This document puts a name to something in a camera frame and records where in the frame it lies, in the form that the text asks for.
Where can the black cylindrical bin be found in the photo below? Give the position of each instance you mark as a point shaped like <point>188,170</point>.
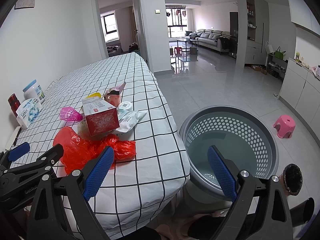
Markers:
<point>303,212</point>

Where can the red small stool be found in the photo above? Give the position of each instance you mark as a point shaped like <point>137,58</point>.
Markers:
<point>178,51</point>

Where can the green bag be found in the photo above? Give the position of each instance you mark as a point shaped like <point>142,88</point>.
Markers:
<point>279,54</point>

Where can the red thermos bottle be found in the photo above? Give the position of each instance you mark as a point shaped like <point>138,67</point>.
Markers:
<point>14,103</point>

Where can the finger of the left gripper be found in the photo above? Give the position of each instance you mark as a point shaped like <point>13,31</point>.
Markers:
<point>12,155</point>
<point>37,162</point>

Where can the white low cabinet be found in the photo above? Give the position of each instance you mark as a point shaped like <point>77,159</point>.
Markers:
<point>300,92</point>

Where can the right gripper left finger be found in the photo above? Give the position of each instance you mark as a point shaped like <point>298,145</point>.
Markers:
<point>48,219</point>

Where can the pink plastic shuttlecock toy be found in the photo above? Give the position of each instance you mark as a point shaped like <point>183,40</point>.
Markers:
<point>70,114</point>

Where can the pink snack wrapper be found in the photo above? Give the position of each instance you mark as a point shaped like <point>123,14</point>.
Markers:
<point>117,90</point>

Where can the yellow plastic ring lid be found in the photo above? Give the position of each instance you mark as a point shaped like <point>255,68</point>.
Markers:
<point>94,95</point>

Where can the white blue tissue pack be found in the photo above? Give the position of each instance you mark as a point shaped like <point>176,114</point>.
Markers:
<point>28,111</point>

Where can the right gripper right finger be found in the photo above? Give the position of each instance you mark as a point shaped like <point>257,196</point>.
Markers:
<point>259,207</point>

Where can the grey perforated laundry basket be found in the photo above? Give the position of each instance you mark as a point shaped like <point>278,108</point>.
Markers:
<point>238,135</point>

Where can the white checkered tablecloth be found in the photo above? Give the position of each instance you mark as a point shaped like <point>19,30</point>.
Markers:
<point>134,190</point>

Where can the brown checkered waste bin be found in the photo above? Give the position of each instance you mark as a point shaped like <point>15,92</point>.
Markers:
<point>291,180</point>

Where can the pink plastic stool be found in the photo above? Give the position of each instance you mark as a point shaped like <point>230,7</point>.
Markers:
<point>285,126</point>

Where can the pink pig toy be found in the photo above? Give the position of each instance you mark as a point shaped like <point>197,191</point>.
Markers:
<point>113,99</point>

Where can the red plastic bag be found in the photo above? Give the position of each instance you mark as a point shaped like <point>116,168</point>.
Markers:
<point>77,151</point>

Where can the grey sofa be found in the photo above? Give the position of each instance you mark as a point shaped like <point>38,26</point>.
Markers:
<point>213,39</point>

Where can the white wet wipes pack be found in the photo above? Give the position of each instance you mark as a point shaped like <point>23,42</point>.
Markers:
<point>128,120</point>

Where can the white blue-lid jar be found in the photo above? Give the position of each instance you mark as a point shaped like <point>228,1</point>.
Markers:
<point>34,90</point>

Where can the red toothpaste box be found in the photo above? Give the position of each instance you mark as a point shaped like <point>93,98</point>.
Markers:
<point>101,116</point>

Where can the glass coffee table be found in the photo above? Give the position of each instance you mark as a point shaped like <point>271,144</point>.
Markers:
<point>187,41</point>

